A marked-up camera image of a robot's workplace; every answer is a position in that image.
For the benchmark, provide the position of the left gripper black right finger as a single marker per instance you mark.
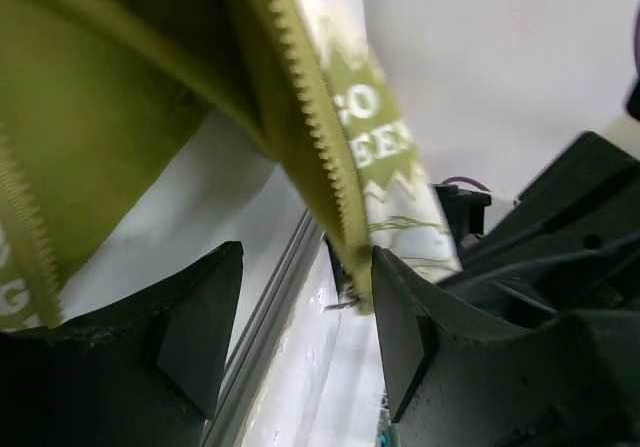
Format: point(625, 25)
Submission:
point(457, 376)

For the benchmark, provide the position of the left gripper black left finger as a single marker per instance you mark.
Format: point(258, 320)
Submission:
point(144, 371)

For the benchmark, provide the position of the cream jacket with green print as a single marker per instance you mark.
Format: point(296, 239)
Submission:
point(97, 96)

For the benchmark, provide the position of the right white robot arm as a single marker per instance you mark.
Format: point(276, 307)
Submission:
point(571, 243)

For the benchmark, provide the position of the aluminium front rail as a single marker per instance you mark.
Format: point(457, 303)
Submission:
point(255, 348)

